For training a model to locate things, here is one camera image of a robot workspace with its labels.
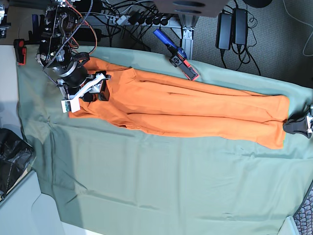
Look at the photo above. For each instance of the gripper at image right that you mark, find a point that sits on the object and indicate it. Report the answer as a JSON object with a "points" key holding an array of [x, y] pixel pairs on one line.
{"points": [[300, 123]]}

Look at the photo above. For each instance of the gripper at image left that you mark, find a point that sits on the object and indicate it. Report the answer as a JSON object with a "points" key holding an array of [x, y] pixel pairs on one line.
{"points": [[73, 79]]}

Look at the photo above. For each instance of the orange T-shirt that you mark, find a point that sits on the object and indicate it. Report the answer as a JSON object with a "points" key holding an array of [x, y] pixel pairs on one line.
{"points": [[169, 106]]}

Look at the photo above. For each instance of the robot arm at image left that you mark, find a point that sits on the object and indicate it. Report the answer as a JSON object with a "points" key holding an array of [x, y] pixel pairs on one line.
{"points": [[57, 51]]}

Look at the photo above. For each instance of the black power brick left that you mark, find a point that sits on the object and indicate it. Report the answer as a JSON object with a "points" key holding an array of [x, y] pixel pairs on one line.
{"points": [[87, 35]]}

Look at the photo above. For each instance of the green table cloth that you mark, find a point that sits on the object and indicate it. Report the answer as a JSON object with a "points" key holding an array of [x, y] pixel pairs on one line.
{"points": [[116, 181]]}

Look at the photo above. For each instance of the power strip with plugs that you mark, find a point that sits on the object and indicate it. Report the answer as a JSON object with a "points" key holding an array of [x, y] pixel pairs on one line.
{"points": [[158, 20]]}

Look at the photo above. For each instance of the blue clamp at centre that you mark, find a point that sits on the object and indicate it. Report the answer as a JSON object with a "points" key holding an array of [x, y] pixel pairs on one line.
{"points": [[178, 58]]}

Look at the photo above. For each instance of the blue clamp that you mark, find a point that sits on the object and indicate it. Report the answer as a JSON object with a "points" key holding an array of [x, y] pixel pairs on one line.
{"points": [[34, 39], [178, 58]]}

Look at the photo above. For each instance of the blue clamp at left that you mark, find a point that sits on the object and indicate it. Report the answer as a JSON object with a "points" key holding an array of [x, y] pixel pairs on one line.
{"points": [[34, 39]]}

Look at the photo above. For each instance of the grey patterned chair corner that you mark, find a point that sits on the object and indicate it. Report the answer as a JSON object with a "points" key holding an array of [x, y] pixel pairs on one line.
{"points": [[304, 216]]}

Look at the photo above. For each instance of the black plastic bag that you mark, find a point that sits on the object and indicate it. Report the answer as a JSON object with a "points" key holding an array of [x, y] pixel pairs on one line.
{"points": [[15, 155]]}

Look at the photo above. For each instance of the black power adapter inner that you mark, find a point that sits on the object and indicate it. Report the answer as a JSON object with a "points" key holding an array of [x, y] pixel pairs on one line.
{"points": [[224, 31]]}

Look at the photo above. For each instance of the black power adapter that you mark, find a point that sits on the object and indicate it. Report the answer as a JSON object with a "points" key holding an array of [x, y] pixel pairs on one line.
{"points": [[224, 31], [239, 26]]}

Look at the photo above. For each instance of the black power adapter outer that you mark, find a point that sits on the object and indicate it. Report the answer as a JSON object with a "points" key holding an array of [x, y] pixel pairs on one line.
{"points": [[239, 26]]}

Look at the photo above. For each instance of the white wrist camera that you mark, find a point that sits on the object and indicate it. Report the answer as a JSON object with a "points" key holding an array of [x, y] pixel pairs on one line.
{"points": [[72, 105]]}

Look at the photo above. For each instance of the aluminium frame post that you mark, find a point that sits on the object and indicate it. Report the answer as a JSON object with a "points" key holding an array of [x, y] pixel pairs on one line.
{"points": [[186, 33]]}

